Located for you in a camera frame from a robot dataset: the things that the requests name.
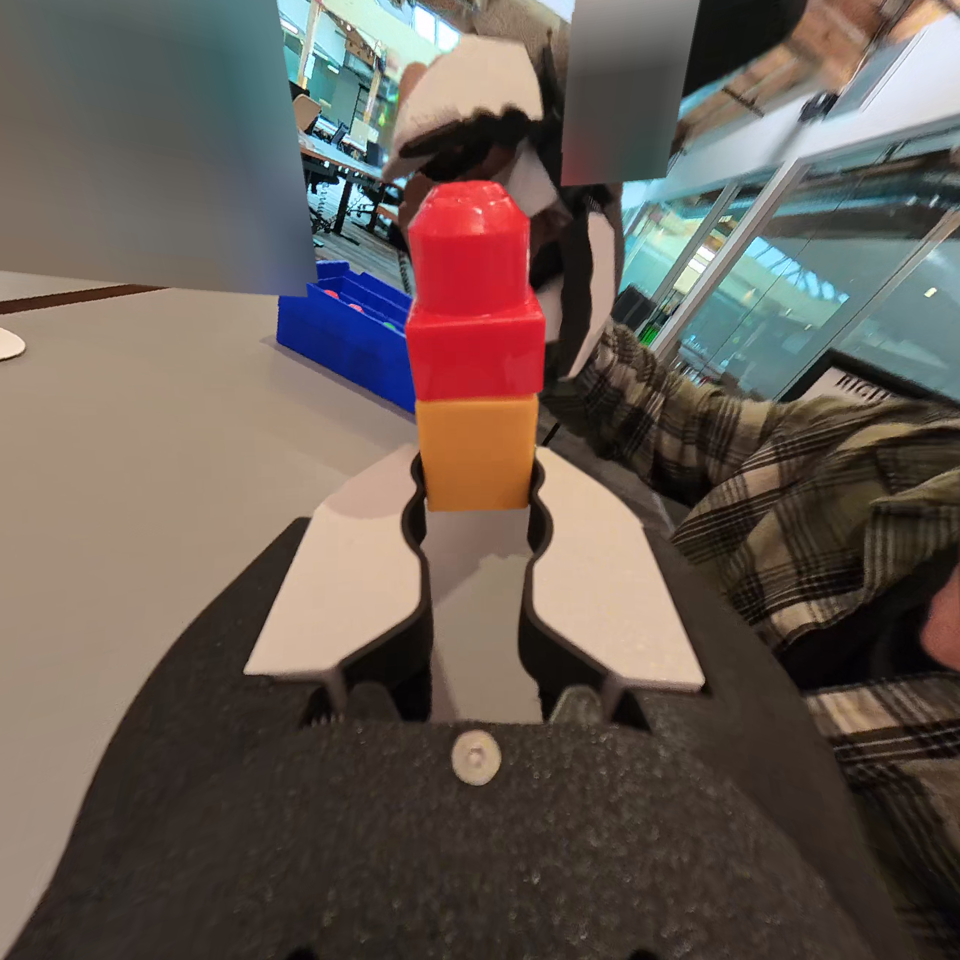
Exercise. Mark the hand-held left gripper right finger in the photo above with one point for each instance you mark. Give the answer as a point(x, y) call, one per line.
point(607, 600)

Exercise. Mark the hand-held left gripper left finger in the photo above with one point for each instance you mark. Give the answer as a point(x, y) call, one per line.
point(345, 592)

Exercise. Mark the red two-stud toy block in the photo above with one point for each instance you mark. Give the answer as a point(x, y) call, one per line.
point(472, 345)

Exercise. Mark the brown background table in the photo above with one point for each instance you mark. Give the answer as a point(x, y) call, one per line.
point(345, 161)

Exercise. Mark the person's right forearm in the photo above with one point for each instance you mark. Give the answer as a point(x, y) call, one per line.
point(675, 420)

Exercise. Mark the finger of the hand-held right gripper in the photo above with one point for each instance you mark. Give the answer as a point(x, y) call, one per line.
point(604, 285)
point(465, 75)

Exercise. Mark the white document stand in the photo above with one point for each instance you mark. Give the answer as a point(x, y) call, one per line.
point(9, 345)

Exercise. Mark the orange toy block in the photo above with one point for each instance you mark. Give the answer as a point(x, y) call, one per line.
point(476, 450)

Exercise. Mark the blue plastic bin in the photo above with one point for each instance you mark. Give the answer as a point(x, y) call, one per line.
point(337, 352)

